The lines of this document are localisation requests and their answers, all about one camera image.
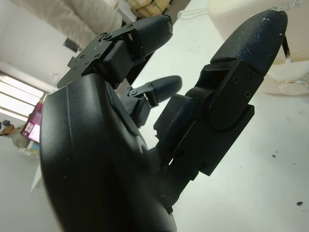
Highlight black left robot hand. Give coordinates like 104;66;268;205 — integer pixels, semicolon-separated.
40;2;289;232

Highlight seated person in background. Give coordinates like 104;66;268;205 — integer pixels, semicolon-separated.
0;119;27;148

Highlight cream two-slot toaster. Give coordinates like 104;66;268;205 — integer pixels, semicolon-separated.
207;0;309;96

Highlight magenta box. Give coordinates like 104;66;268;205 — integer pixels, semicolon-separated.
20;102;44;144

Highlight bright window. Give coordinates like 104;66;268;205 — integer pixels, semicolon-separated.
0;70;46;119

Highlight beige padded cushion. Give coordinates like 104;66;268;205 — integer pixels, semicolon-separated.
14;0;124;39

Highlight stack of cardboard boxes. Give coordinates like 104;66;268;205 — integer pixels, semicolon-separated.
130;0;174;12

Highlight white toaster power cable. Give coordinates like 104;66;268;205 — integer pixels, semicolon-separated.
177;8;211;21

